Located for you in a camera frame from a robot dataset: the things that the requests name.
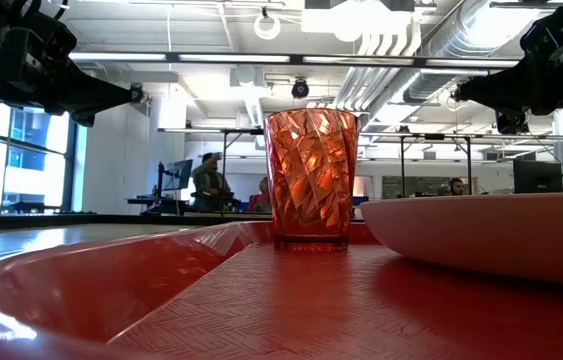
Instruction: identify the silver ceiling duct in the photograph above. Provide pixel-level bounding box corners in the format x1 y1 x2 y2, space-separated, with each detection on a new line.
400 0 532 106

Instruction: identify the black background desk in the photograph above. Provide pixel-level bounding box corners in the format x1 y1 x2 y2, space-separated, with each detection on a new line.
127 196 192 216

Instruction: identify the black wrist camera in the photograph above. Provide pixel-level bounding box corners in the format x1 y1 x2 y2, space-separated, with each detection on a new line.
10 12 78 66
519 3 563 66

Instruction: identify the person with cap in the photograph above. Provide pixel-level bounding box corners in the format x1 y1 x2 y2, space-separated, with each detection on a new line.
190 151 232 213

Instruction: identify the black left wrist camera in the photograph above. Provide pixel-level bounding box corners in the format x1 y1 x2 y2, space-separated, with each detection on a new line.
10 12 78 66

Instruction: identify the black background rig frame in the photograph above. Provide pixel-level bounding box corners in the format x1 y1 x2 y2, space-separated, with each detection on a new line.
158 127 266 201
360 130 563 199

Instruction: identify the red plastic tray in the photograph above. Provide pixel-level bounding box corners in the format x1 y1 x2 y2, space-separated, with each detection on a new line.
0 219 563 360

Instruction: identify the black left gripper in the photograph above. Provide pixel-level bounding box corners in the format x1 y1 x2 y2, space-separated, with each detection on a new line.
0 53 135 127

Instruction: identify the black aluminium table frame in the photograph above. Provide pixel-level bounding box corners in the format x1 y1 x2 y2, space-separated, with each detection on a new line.
0 212 272 232

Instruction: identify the black computer monitor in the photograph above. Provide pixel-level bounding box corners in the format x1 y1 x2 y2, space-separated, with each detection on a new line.
512 159 563 194
158 158 195 194

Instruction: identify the black overhead camera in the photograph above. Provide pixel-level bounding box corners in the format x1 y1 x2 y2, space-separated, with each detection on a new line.
290 77 311 100

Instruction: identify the orange faceted plastic cup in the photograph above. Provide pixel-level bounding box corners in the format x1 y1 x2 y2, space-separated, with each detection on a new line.
263 108 362 252

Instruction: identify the salmon pink plate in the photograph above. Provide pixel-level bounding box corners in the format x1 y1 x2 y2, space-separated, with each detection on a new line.
359 192 563 289

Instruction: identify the white ring light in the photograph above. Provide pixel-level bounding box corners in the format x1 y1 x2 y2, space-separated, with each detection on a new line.
253 12 282 41

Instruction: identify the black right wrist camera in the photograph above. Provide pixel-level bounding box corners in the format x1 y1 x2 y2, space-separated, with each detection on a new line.
519 3 563 66

